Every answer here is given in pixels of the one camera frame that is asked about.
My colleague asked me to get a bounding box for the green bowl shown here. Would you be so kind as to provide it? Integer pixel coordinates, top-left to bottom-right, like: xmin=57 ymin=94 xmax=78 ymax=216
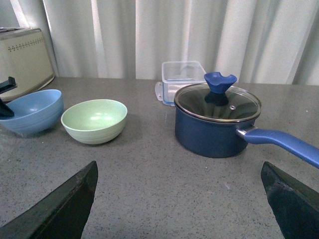
xmin=61 ymin=99 xmax=128 ymax=144

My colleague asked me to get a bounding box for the blue bowl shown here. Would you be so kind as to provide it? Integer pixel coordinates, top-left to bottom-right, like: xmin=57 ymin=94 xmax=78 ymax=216
xmin=0 ymin=89 xmax=64 ymax=134

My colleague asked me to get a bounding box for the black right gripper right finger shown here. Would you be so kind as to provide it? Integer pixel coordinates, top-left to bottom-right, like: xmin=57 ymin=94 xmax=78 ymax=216
xmin=261 ymin=161 xmax=319 ymax=239

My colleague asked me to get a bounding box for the white curtain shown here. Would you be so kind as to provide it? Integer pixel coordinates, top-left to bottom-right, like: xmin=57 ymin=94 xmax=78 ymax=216
xmin=0 ymin=0 xmax=319 ymax=85

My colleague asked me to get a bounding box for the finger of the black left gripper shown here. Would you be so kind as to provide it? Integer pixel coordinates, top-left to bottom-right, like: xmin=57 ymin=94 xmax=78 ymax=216
xmin=0 ymin=76 xmax=17 ymax=117

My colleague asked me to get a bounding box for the glass lid blue knob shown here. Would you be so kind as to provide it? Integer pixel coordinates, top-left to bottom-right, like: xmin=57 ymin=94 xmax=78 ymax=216
xmin=174 ymin=72 xmax=262 ymax=123

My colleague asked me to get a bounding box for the cream toaster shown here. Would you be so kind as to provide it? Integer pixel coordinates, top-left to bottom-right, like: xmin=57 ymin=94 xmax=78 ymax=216
xmin=0 ymin=27 xmax=55 ymax=102

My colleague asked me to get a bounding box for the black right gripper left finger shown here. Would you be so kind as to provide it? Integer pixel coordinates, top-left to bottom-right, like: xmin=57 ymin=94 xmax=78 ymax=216
xmin=0 ymin=161 xmax=98 ymax=239

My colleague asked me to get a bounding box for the clear plastic food container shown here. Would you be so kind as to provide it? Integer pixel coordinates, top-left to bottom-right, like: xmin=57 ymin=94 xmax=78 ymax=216
xmin=155 ymin=61 xmax=206 ymax=106

